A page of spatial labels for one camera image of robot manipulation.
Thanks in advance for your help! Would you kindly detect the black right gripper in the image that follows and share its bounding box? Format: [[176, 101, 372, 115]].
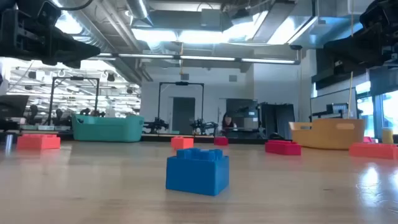
[[323, 0, 398, 68]]

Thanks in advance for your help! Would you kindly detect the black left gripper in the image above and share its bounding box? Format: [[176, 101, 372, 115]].
[[0, 0, 101, 69]]

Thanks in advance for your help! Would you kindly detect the long orange block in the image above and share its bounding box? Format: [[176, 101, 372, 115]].
[[349, 142, 398, 161], [16, 133, 61, 151]]

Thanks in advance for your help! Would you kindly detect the long red block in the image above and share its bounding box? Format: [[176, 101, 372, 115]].
[[265, 139, 302, 156]]

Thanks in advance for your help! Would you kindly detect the small orange block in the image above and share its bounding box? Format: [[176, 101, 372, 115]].
[[170, 136, 195, 150]]

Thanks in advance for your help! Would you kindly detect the small blue block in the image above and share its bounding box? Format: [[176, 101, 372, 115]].
[[165, 147, 230, 197]]

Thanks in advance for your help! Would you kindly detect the black background equipment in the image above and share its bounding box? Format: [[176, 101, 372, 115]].
[[310, 102, 363, 121]]

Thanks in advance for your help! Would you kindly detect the teal plastic bin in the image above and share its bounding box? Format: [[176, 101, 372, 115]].
[[72, 113, 145, 143]]

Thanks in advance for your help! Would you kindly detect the black monitor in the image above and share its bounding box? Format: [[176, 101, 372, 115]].
[[0, 95, 30, 119]]

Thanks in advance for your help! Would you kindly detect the yellow cup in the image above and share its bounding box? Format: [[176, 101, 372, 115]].
[[381, 128, 394, 144]]

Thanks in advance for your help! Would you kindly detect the yellow plastic bin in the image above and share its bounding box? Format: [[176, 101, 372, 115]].
[[288, 118, 366, 151]]

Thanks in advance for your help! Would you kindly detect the black cabinet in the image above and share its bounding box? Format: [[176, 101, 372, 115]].
[[257, 102, 295, 139]]

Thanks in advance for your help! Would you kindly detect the grey door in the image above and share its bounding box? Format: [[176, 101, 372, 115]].
[[172, 97, 196, 134]]

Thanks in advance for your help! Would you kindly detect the person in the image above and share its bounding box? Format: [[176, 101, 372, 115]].
[[221, 112, 237, 130]]

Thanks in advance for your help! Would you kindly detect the black gantry frame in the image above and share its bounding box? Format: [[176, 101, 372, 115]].
[[48, 76, 100, 125], [157, 82, 205, 130]]

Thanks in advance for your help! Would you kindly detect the black camera cable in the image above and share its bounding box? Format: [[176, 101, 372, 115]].
[[60, 0, 95, 12]]

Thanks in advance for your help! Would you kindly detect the black table frame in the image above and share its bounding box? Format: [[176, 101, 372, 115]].
[[0, 132, 398, 147]]

